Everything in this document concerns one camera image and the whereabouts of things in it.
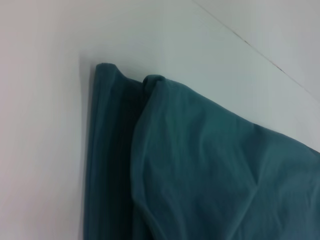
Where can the teal FREE print t-shirt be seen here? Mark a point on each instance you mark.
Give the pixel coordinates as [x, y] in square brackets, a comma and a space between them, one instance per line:
[200, 162]

